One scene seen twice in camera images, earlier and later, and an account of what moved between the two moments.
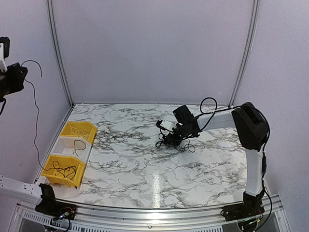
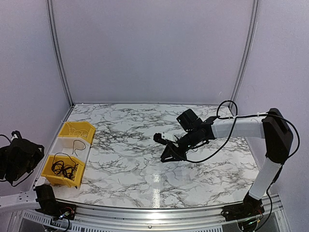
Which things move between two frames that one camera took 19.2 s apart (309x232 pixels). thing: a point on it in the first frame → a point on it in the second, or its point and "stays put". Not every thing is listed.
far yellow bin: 84,129 stays put
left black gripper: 17,81 → 38,155
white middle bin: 72,146 stays put
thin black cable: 78,149 stays put
